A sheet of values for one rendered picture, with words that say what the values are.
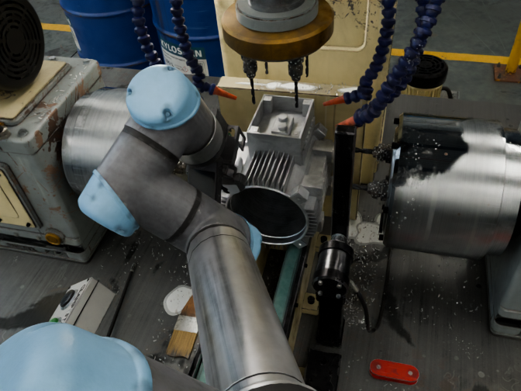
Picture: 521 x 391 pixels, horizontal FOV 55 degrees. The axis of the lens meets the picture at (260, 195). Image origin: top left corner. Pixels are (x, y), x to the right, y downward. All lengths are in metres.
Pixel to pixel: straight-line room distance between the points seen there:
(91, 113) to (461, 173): 0.67
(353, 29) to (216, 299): 0.71
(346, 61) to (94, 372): 0.93
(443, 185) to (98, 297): 0.57
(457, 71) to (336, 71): 2.24
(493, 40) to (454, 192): 2.85
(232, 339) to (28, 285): 0.89
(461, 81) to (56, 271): 2.55
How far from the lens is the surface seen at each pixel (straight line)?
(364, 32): 1.06
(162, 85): 0.57
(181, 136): 0.59
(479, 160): 0.87
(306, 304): 1.04
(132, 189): 0.58
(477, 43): 3.61
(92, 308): 0.82
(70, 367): 0.23
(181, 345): 1.04
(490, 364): 1.06
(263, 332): 0.42
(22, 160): 1.06
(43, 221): 1.18
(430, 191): 0.85
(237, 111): 1.06
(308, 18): 0.81
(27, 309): 1.22
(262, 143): 0.91
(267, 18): 0.79
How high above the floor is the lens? 1.71
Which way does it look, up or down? 45 degrees down
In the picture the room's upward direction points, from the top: 6 degrees counter-clockwise
